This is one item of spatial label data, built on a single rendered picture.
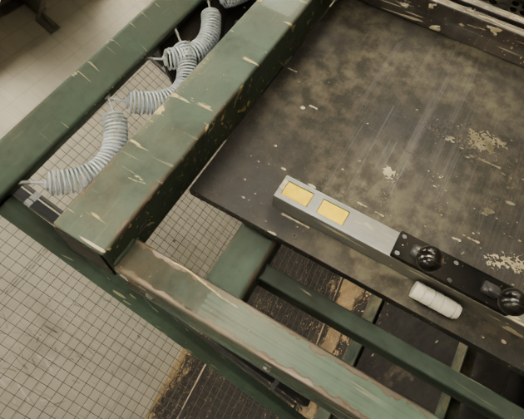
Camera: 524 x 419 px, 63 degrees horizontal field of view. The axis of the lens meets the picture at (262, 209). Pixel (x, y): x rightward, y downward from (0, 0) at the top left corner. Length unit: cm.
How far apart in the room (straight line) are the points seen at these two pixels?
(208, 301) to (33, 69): 566
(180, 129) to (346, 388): 49
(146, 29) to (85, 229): 84
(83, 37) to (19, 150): 549
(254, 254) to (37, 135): 68
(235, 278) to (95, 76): 75
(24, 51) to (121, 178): 563
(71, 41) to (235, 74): 577
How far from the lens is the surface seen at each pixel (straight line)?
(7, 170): 120
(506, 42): 116
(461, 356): 241
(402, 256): 74
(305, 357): 66
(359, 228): 75
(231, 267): 78
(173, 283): 68
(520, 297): 67
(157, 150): 74
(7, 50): 628
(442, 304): 76
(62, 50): 645
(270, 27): 94
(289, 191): 76
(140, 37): 139
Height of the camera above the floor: 193
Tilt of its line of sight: 17 degrees down
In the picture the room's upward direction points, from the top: 49 degrees counter-clockwise
